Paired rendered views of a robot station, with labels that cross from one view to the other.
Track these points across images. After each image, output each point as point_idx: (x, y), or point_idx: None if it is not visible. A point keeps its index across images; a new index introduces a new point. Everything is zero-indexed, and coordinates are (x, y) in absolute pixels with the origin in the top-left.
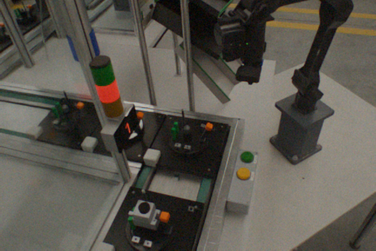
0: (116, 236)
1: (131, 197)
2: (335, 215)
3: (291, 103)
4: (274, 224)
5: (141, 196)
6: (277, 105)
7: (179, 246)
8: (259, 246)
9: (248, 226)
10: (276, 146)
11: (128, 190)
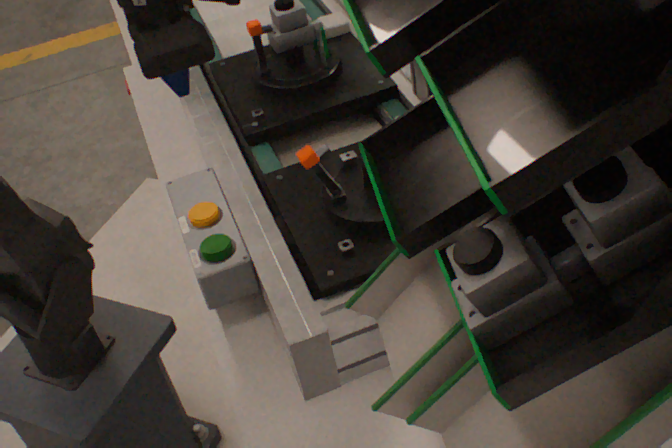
0: (340, 44)
1: (375, 77)
2: (2, 343)
3: (118, 345)
4: (130, 258)
5: (360, 87)
6: (161, 313)
7: (240, 83)
8: (143, 218)
9: (178, 229)
10: (187, 415)
11: (392, 80)
